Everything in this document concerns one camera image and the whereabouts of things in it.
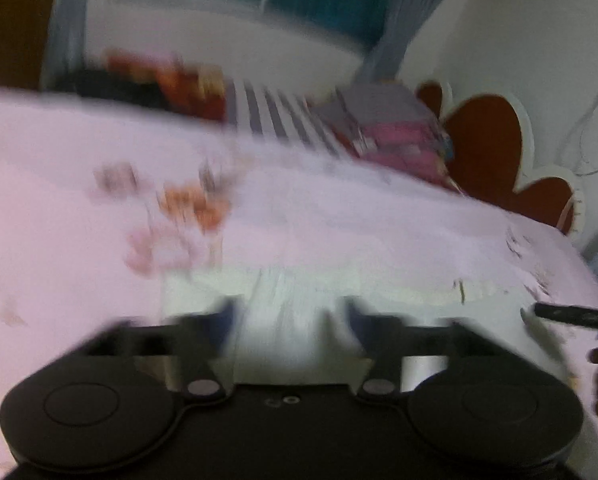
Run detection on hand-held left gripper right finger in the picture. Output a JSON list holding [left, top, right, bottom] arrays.
[[340, 296, 492, 397]]

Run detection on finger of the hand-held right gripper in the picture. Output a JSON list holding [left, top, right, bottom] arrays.
[[534, 302, 598, 341]]

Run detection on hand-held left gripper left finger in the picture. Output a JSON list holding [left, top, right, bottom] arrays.
[[86, 297, 245, 401]]

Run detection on white knit sweater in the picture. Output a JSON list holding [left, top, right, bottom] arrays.
[[161, 262, 598, 436]]

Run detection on stack of folded clothes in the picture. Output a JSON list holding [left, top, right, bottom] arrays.
[[311, 80, 454, 186]]

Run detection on white and red headboard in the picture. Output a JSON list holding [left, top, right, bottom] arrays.
[[414, 80, 587, 236]]

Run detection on pink floral bedsheet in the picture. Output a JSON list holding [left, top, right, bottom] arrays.
[[0, 85, 598, 480]]

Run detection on striped cloth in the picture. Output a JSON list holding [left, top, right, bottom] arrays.
[[226, 80, 345, 156]]

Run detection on dark cloth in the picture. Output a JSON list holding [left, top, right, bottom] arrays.
[[54, 67, 180, 111]]

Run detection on grey curtain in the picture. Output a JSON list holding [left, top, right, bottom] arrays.
[[354, 0, 474, 86], [42, 0, 140, 91]]

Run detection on brown wooden wardrobe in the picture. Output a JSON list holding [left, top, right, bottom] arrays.
[[0, 0, 62, 88]]

